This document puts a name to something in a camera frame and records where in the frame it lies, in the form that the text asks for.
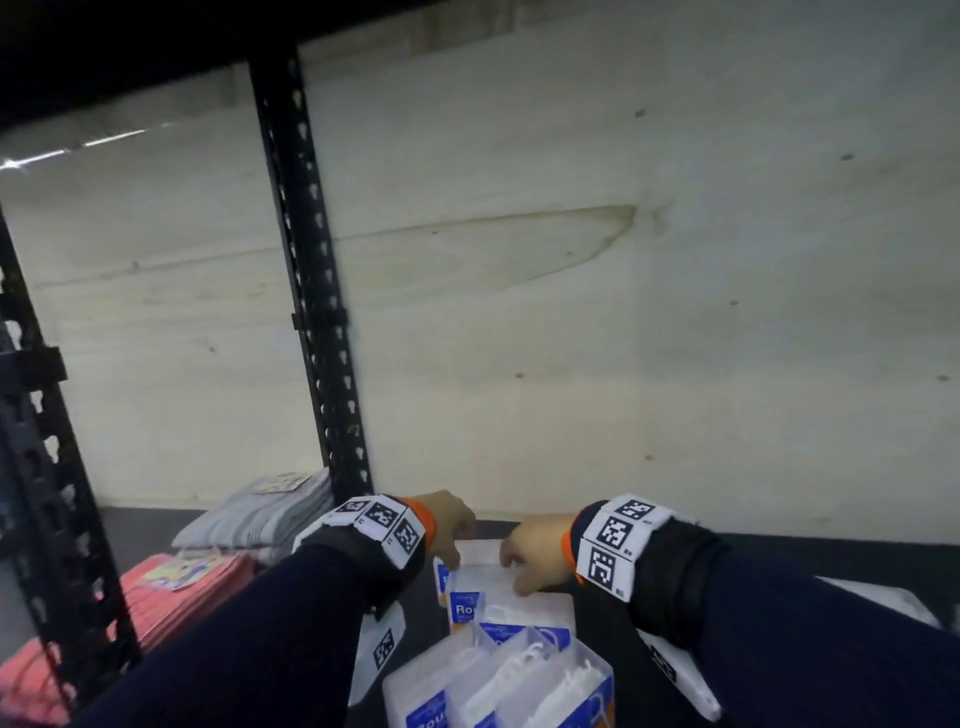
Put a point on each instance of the person's left hand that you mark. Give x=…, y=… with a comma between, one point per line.
x=444, y=519

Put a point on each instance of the stack of grey folded cloths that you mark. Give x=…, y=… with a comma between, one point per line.
x=259, y=517

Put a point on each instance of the person's right forearm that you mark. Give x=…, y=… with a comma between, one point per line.
x=787, y=645

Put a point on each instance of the black perforated shelf post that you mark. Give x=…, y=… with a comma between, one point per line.
x=52, y=487
x=315, y=285

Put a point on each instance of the person's right hand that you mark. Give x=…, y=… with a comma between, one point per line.
x=541, y=546

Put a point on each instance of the person's left forearm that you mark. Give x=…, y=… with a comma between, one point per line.
x=262, y=645

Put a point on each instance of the white floss pick packet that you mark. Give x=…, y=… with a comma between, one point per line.
x=480, y=577

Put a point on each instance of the row of blue floss packets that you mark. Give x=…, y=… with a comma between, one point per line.
x=510, y=667

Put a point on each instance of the white marker wristband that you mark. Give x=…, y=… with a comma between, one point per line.
x=619, y=544
x=382, y=525

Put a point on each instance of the stack of pink folded cloths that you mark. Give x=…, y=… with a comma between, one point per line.
x=172, y=600

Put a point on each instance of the person's right thumb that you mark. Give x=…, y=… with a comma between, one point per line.
x=532, y=585

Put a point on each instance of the person's left thumb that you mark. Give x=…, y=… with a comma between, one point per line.
x=450, y=553

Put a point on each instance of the black shelf beam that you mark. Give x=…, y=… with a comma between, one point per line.
x=150, y=52

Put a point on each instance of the colourful paper label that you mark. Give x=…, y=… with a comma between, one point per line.
x=184, y=571

